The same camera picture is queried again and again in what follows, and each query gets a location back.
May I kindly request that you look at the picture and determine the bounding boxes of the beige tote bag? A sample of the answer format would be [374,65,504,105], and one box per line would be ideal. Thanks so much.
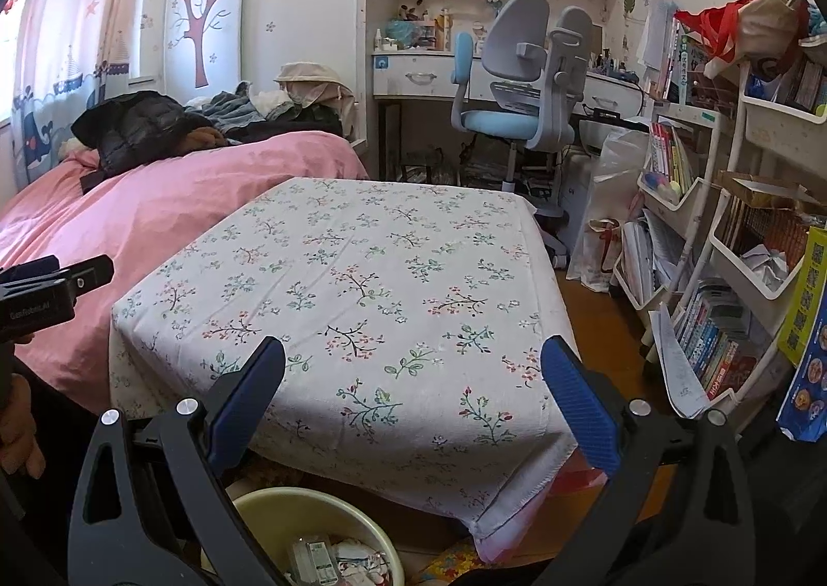
[581,218,624,293]

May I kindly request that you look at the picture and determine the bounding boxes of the black puffer jacket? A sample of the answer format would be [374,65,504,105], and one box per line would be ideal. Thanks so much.
[71,90,227,177]

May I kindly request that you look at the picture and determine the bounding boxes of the brown plush toy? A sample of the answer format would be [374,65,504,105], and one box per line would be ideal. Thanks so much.
[184,126,228,149]

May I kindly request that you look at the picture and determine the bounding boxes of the white paper sheet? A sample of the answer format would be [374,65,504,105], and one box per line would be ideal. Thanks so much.
[649,305,712,420]

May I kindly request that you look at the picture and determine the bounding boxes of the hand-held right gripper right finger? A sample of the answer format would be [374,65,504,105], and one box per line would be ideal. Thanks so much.
[541,334,757,586]

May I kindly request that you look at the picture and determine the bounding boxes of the tree wall decal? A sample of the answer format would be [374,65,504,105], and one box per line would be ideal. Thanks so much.
[171,0,237,89]

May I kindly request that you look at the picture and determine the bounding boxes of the beige cloth bag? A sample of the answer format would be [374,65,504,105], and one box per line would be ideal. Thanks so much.
[272,61,356,109]

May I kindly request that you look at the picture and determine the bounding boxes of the pink printed curtain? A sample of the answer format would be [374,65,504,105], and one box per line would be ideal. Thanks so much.
[0,0,175,187]

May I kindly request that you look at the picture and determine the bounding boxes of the red tote bag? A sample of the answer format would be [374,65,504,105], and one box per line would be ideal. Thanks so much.
[675,0,776,80]

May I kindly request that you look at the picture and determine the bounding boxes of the white desk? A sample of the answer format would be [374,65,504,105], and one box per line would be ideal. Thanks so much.
[371,47,647,174]

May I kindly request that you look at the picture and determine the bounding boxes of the clear plastic bottle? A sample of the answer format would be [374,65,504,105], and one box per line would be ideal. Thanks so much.
[287,535,340,586]

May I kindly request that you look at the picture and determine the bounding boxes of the floral tablecloth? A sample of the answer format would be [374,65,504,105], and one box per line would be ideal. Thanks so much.
[109,176,579,564]

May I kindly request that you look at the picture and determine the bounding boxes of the pink bed blanket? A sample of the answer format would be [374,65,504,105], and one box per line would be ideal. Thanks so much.
[0,130,369,415]

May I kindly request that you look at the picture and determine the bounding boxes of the colourful patterned cloth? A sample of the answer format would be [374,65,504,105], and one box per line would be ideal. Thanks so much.
[413,544,493,586]

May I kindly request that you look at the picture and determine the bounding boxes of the blue grey office chair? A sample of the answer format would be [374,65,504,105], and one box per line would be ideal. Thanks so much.
[450,0,594,238]

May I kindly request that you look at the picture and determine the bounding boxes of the pink striped sheet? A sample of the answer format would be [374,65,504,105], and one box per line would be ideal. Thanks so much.
[478,450,611,561]

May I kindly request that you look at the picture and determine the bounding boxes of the clear plastic bag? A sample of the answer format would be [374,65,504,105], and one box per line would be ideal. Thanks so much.
[591,127,650,238]

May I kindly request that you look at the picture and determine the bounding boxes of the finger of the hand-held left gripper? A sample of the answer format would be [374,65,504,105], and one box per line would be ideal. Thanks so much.
[0,255,116,301]

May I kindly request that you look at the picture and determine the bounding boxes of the yellow blue printed box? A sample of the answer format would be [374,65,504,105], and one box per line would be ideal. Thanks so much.
[775,227,827,446]

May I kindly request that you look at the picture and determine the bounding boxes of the row of colourful books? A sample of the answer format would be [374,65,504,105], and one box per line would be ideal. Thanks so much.
[675,285,760,403]

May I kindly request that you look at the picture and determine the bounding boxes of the pile of clothes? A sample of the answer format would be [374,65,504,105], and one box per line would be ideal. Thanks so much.
[187,81,343,141]

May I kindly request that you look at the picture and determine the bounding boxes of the person's left hand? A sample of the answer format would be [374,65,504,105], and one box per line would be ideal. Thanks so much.
[0,374,48,477]

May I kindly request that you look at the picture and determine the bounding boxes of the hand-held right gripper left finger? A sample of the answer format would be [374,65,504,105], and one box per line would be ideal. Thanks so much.
[68,337,286,586]

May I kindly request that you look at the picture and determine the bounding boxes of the white drawer cabinet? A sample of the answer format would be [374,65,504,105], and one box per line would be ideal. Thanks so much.
[567,147,608,251]

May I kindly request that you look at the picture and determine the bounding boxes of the row of upright textbooks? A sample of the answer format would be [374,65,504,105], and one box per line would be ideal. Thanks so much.
[646,121,697,193]

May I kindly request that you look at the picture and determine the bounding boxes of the cream plastic bin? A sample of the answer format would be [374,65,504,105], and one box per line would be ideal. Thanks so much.
[229,488,407,586]

